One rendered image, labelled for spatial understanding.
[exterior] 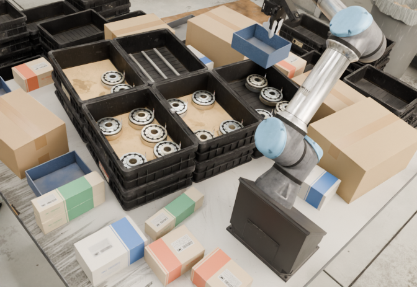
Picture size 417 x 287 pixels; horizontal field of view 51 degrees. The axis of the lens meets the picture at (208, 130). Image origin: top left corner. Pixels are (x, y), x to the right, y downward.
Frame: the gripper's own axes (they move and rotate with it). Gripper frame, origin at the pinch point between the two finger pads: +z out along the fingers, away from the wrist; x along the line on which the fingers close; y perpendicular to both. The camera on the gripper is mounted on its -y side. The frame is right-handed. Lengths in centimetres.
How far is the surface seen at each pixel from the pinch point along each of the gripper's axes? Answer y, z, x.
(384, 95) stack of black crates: -21, 50, -111
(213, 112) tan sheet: 0.2, 32.2, 25.8
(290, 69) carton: 1.5, 23.8, -26.7
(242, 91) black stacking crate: 4.1, 29.7, 4.1
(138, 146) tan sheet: 2, 37, 64
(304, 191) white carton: -50, 40, 20
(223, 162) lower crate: -20, 40, 37
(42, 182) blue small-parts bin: 17, 53, 96
